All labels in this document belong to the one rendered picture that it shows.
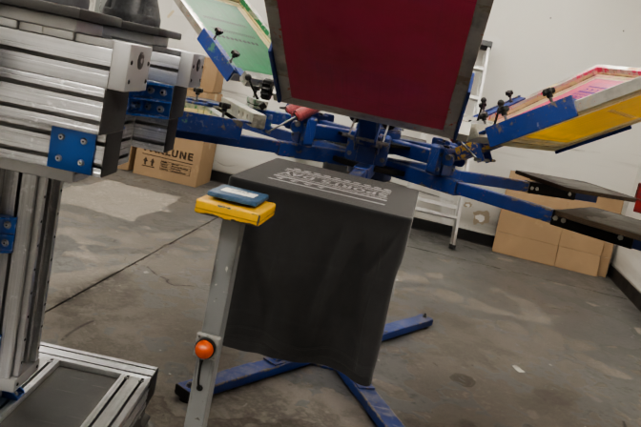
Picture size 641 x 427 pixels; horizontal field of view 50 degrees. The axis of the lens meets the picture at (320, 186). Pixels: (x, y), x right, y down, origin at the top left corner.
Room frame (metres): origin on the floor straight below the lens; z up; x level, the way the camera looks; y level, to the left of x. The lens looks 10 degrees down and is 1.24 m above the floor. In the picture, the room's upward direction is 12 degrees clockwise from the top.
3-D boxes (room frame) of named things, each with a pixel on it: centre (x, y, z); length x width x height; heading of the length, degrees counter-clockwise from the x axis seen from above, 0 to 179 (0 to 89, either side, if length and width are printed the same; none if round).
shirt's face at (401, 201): (1.81, -0.04, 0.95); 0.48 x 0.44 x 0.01; 172
